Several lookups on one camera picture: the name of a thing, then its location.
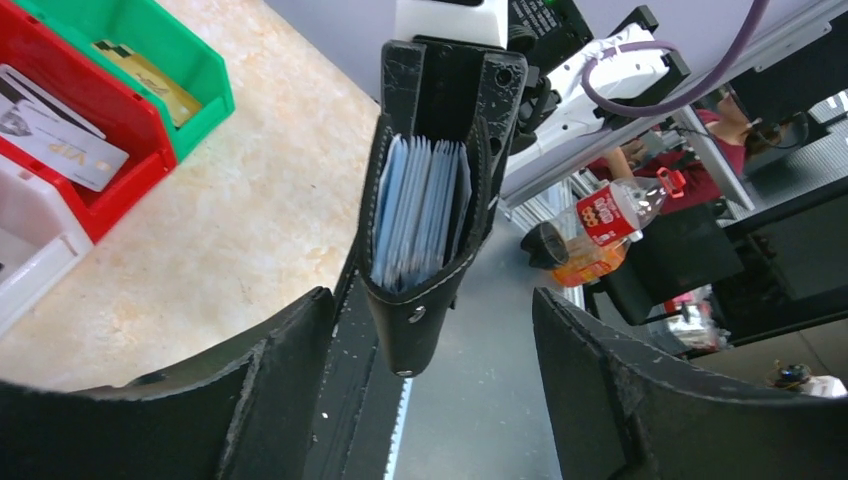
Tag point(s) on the black leather card holder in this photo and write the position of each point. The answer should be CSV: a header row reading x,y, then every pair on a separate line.
x,y
409,323

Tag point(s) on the green plastic bin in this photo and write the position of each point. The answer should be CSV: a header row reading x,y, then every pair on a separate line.
x,y
146,28

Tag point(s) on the white cards in red bin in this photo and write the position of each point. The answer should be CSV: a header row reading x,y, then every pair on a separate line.
x,y
43,127

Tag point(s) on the person in red shirt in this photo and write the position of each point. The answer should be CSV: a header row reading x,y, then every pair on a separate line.
x,y
738,138

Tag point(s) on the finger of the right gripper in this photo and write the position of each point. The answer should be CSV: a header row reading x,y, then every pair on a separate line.
x,y
401,72
502,81

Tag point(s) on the plastic soda bottle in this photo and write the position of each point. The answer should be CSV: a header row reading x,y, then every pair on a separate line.
x,y
590,239

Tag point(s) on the white plastic bin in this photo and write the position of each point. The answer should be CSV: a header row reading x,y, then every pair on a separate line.
x,y
41,240

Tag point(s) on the gold card in green bin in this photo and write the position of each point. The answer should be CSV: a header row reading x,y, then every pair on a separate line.
x,y
180,104

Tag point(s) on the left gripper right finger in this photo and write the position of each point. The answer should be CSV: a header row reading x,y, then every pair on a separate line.
x,y
622,409

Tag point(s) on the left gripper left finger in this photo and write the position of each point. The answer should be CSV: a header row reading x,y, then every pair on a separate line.
x,y
241,409

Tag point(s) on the red plastic bin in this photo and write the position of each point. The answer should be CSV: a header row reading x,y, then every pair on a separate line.
x,y
127,120

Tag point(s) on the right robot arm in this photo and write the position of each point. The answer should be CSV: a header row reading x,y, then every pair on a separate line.
x,y
576,84

